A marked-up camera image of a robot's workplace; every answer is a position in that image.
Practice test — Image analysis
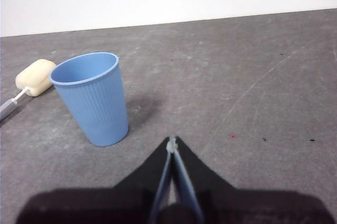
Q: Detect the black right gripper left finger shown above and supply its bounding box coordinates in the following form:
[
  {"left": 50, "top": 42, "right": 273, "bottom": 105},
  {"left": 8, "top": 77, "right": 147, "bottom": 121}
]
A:
[{"left": 15, "top": 137, "right": 172, "bottom": 224}]

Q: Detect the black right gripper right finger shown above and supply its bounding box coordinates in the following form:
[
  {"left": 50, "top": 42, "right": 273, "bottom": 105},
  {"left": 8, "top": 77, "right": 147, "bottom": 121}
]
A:
[{"left": 173, "top": 136, "right": 335, "bottom": 224}]

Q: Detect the grey handled sponge cup brush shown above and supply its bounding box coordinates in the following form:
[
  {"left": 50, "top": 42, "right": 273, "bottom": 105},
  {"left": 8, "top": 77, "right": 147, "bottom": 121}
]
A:
[{"left": 0, "top": 59, "right": 57, "bottom": 127}]

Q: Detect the blue ribbed plastic cup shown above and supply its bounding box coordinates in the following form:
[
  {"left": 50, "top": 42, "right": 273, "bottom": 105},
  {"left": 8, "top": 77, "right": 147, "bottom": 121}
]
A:
[{"left": 49, "top": 52, "right": 130, "bottom": 147}]

